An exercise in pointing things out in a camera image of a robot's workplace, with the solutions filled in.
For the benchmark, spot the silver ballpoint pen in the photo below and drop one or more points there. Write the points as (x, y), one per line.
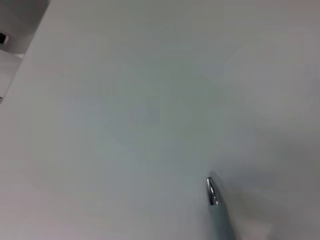
(220, 217)

